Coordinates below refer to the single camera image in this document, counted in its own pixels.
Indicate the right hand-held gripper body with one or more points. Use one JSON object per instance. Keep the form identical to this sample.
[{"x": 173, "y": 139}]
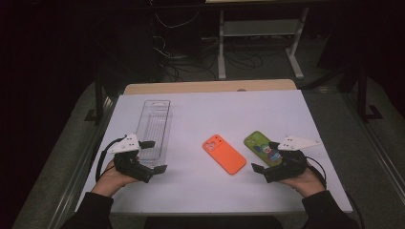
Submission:
[{"x": 286, "y": 167}]

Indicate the white board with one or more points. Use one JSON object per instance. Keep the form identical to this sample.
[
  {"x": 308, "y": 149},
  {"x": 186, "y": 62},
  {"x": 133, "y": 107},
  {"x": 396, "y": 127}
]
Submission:
[{"x": 223, "y": 114}]

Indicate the person's right hand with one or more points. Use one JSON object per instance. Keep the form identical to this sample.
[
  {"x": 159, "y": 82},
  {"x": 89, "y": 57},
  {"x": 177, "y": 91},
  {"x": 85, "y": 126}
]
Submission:
[{"x": 305, "y": 183}]

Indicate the black metal stand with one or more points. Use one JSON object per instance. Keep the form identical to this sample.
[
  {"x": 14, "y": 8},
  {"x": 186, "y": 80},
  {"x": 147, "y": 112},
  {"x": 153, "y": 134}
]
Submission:
[
  {"x": 98, "y": 101},
  {"x": 362, "y": 95}
]

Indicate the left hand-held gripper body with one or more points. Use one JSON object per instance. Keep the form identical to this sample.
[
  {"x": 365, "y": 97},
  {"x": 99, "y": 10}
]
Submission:
[{"x": 130, "y": 165}]

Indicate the person's left hand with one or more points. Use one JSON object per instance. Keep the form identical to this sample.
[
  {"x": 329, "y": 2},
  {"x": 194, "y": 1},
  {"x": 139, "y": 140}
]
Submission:
[{"x": 110, "y": 183}]

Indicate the clear plastic tray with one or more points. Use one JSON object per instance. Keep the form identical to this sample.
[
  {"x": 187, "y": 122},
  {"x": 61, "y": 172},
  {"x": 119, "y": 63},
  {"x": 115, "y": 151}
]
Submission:
[{"x": 156, "y": 127}]

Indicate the wooden table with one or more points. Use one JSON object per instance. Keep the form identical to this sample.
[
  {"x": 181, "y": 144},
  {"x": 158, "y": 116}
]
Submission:
[{"x": 207, "y": 86}]

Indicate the white metal desk frame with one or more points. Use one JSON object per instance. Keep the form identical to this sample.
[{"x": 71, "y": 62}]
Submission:
[{"x": 259, "y": 28}]

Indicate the aluminium rail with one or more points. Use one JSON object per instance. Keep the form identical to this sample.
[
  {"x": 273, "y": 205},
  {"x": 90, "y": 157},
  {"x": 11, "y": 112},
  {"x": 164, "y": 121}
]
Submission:
[
  {"x": 375, "y": 152},
  {"x": 79, "y": 171}
]

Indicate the orange phone case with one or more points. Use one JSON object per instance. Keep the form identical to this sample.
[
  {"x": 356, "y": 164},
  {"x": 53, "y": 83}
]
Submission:
[{"x": 224, "y": 154}]

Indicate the green cartoon phone case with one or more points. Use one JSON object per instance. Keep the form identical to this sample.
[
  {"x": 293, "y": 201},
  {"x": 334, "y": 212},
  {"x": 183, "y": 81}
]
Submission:
[{"x": 258, "y": 143}]

